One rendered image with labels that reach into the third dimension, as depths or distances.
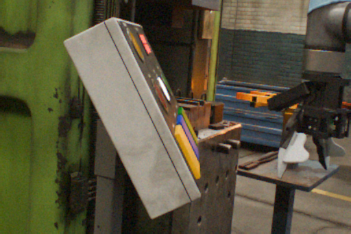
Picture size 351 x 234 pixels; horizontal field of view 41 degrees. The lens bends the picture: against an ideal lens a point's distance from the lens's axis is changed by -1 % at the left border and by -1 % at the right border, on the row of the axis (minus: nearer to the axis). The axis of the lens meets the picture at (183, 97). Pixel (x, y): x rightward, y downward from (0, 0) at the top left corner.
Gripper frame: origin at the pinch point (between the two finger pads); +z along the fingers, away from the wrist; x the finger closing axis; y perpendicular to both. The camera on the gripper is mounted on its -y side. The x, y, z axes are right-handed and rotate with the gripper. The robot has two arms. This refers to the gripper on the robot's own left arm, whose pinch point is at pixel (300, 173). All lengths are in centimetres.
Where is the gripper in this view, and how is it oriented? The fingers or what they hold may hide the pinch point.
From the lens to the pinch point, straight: 96.9
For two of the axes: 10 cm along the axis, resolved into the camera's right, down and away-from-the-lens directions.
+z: -0.8, 9.9, 1.2
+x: 7.8, -0.1, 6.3
